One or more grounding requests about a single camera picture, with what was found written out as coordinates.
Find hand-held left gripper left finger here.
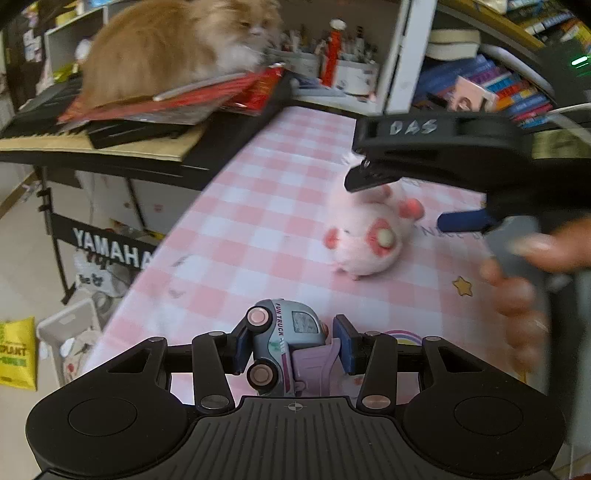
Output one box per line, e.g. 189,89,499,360
98,329,253,413

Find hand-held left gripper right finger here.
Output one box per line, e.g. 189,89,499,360
333,314,486,411

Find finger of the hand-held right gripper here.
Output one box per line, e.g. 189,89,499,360
437,207,502,234
344,158,399,194

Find pink plush toy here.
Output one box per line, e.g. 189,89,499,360
322,181,426,282

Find blue toy truck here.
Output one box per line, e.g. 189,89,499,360
229,298,345,398

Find person's right hand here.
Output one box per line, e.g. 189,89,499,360
479,220,591,371

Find row of colourful books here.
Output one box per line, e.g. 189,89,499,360
414,54,556,131

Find white round pen holder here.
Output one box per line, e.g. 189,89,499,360
334,59,382,96

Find white shelf upright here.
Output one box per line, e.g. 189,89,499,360
380,0,438,117

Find pink checked tablecloth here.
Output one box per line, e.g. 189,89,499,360
80,105,556,403

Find wooden bookshelf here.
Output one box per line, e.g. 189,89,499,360
434,0,591,139

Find red white bottle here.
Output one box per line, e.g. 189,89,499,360
320,18,348,89

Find black piano keyboard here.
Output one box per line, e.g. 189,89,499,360
0,78,297,191

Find white printed bag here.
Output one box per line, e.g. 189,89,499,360
73,248,136,299

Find black keyboard stand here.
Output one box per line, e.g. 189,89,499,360
36,170,163,306

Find white plastic basket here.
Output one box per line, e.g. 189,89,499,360
36,297,105,387

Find yellow plastic bag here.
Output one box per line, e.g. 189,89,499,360
0,316,38,393

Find tan keyboard cover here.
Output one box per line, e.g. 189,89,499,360
0,124,207,163

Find orange fluffy cat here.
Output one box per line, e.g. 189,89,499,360
80,0,286,110

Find white cube shelf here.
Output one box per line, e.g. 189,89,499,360
43,6,110,75

